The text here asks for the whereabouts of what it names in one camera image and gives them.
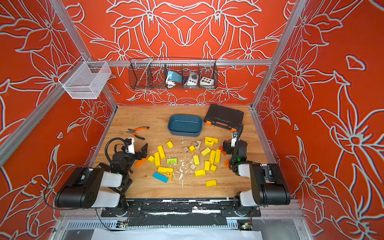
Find small yellow cube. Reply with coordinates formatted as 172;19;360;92
189;146;196;153
148;156;155;163
166;141;174;149
210;165;217;173

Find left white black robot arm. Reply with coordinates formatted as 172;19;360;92
54;138;148;209

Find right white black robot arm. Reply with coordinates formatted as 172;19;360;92
222;130;291;210

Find orange flat block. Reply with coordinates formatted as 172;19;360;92
135;158;148;168

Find yellow tilted block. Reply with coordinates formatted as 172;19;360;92
201;148;211;157

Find natural wood block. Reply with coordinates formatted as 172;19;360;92
192;140;201;150

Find black plastic tool case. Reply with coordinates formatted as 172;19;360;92
204;104;244;132

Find teal flat block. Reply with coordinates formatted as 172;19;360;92
153;172;169;183

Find green arch block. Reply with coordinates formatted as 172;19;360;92
167;158;178;166

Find yellow triangle block red outline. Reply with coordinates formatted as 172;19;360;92
166;172;173;180

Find teal plastic bin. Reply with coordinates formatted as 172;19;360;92
168;114;203;137

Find white dotted cube in basket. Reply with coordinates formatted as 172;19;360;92
200;77;214;88

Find grey white cube in basket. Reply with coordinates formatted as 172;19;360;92
184;72;199;87

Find blue white device in basket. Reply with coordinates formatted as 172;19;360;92
166;71;183;88

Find orange handled pliers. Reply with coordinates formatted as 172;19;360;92
126;126;151;141

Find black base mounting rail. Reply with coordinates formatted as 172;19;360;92
101;197;261;230

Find clear acrylic wall box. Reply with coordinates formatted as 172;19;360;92
59;62;112;100

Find black wire wall basket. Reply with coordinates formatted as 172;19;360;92
129;58;219;90

